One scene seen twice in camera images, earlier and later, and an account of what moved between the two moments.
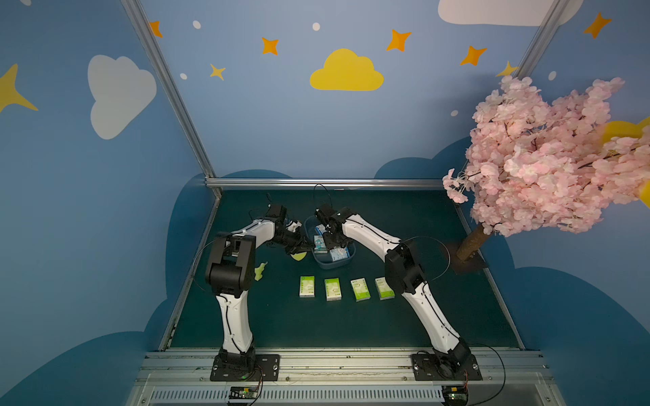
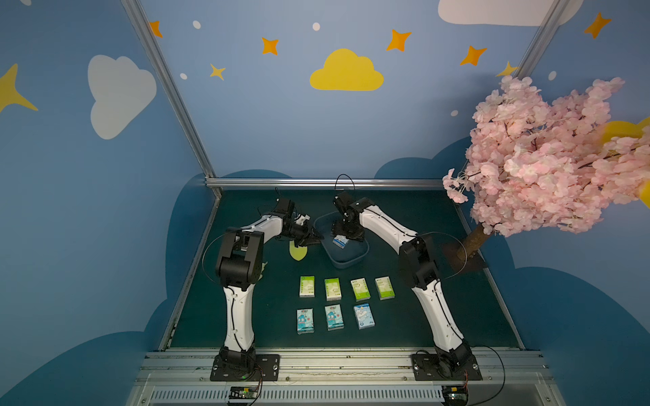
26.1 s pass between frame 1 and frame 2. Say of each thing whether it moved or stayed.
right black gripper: moved
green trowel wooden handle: stayed
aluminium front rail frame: stayed
